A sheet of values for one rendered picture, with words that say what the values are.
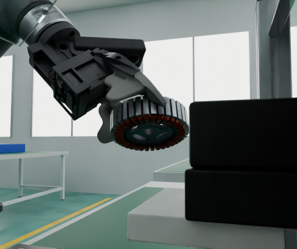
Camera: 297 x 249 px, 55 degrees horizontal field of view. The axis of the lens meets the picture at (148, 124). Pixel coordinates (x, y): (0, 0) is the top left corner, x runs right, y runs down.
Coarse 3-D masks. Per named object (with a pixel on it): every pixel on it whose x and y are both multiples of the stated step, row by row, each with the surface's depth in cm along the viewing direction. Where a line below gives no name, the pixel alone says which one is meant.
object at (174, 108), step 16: (144, 96) 37; (112, 112) 40; (128, 112) 37; (144, 112) 36; (160, 112) 36; (176, 112) 38; (112, 128) 39; (128, 128) 39; (144, 128) 40; (160, 128) 40; (176, 128) 39; (128, 144) 42; (144, 144) 43; (160, 144) 44
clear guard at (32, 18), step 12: (0, 0) 25; (12, 0) 26; (24, 0) 26; (36, 0) 27; (48, 0) 28; (0, 12) 26; (12, 12) 26; (24, 12) 27; (36, 12) 28; (0, 24) 26; (12, 24) 27; (24, 24) 28; (36, 24) 29; (0, 36) 27; (12, 36) 28; (24, 36) 29
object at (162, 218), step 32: (192, 128) 10; (224, 128) 9; (256, 128) 9; (288, 128) 9; (192, 160) 10; (224, 160) 9; (256, 160) 9; (288, 160) 9; (160, 192) 15; (192, 192) 9; (224, 192) 9; (256, 192) 9; (288, 192) 9; (128, 224) 10; (160, 224) 10; (192, 224) 10; (224, 224) 10; (256, 224) 9; (288, 224) 8
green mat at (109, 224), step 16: (144, 192) 88; (112, 208) 67; (128, 208) 67; (80, 224) 54; (96, 224) 54; (112, 224) 54; (48, 240) 46; (64, 240) 46; (80, 240) 46; (96, 240) 46; (112, 240) 46; (128, 240) 46
